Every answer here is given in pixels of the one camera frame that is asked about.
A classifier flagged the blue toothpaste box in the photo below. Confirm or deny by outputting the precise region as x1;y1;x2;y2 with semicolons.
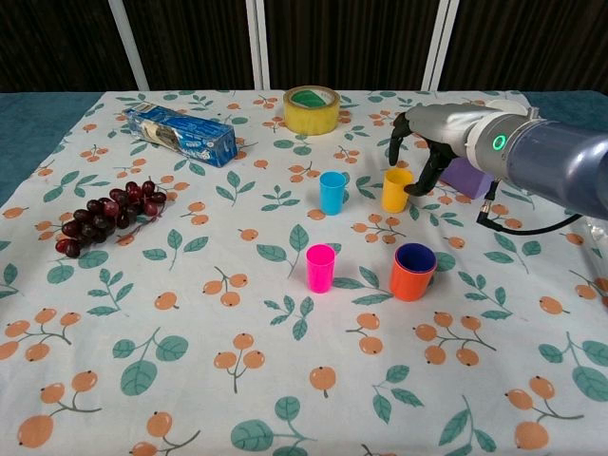
121;100;238;169

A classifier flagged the yellow plastic cup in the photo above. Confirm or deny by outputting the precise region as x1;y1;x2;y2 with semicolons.
382;167;414;212

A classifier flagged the white slipper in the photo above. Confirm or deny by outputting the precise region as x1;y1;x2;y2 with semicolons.
484;98;531;115

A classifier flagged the clear plastic bottle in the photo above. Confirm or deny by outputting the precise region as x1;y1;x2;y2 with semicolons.
586;217;608;248

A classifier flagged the purple foam cube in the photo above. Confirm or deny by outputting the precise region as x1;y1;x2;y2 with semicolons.
441;159;495;200

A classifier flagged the white double frame post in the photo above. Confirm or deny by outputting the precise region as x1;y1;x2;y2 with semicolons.
244;0;273;90

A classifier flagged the light blue plastic cup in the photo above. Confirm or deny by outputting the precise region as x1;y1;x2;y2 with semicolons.
318;171;348;216

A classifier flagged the orange plastic cup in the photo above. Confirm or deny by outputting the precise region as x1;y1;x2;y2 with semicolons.
389;246;438;302

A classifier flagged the dark red grape bunch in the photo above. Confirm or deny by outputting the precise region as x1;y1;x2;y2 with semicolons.
54;178;168;259

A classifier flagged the yellow packing tape roll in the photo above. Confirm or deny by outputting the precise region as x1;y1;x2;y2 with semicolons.
282;85;341;136

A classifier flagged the floral print tablecloth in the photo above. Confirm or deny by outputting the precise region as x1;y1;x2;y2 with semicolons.
0;88;608;456

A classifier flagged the black cable with connector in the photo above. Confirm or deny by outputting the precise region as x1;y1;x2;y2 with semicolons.
477;180;583;235

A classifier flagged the pink plastic cup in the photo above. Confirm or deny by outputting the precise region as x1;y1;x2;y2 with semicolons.
305;243;336;295

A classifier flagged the dark blue plastic cup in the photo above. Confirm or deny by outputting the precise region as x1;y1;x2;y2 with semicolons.
395;242;437;275

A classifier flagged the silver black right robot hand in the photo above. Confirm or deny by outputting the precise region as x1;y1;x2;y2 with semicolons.
388;103;490;198

